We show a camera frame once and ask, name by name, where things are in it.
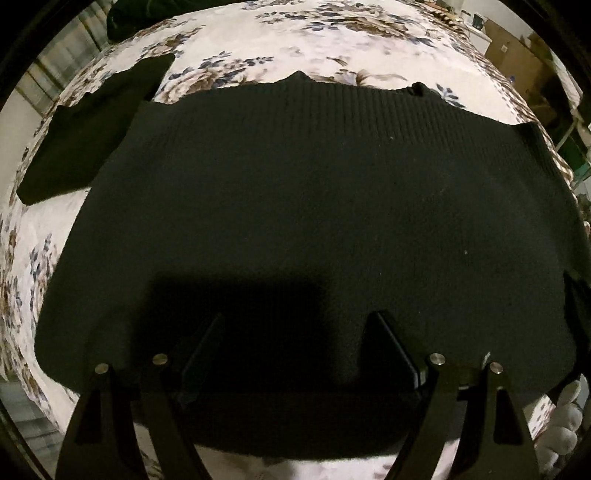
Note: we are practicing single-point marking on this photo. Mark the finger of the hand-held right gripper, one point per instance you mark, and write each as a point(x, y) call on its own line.
point(579, 300)

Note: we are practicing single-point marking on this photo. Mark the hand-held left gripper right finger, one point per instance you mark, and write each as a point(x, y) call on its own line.
point(397, 346)

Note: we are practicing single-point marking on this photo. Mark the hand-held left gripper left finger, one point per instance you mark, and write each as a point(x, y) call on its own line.
point(203, 355)

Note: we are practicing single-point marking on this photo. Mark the black and white knit sweater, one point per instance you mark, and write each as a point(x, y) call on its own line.
point(300, 207)

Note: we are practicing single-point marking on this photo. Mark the person's right hand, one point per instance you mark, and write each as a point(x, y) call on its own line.
point(561, 415)

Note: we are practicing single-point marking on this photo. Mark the folded black garment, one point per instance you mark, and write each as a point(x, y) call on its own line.
point(83, 138)

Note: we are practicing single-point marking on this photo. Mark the large cardboard box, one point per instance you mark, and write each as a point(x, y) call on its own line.
point(512, 55)

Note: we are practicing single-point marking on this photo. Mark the white nightstand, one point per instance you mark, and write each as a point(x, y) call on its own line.
point(480, 39)

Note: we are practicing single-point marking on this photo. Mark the floral bed blanket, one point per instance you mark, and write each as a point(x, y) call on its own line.
point(258, 41)

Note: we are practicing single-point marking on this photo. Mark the grey checked curtain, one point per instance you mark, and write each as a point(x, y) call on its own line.
point(69, 60)

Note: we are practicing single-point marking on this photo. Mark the dark green duvet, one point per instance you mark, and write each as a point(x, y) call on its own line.
point(124, 23)

